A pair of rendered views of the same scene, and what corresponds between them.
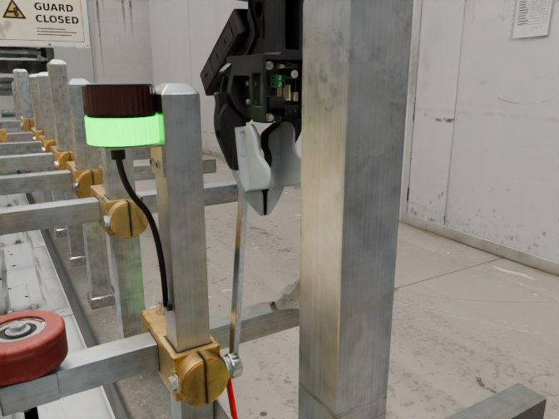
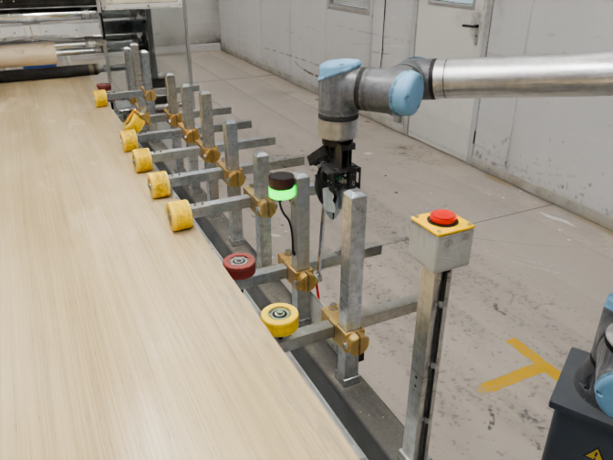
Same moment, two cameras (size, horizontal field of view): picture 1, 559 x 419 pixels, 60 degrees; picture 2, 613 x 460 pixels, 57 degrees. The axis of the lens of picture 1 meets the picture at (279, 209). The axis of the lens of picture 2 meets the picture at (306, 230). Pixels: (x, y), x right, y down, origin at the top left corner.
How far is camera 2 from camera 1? 0.91 m
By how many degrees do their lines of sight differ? 12
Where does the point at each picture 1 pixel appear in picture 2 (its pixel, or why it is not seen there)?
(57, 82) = (205, 105)
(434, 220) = (496, 164)
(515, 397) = not seen: hidden behind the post
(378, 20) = (358, 203)
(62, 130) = (208, 134)
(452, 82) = (524, 31)
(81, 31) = not seen: outside the picture
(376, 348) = (358, 271)
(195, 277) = (305, 243)
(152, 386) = (275, 287)
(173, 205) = (298, 217)
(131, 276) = (266, 235)
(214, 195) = not seen: hidden behind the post
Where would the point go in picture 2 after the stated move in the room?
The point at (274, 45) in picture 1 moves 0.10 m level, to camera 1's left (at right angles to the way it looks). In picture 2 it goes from (338, 166) to (294, 164)
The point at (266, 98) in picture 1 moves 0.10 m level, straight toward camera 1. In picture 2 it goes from (335, 183) to (334, 202)
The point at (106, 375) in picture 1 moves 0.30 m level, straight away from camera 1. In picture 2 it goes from (268, 278) to (244, 228)
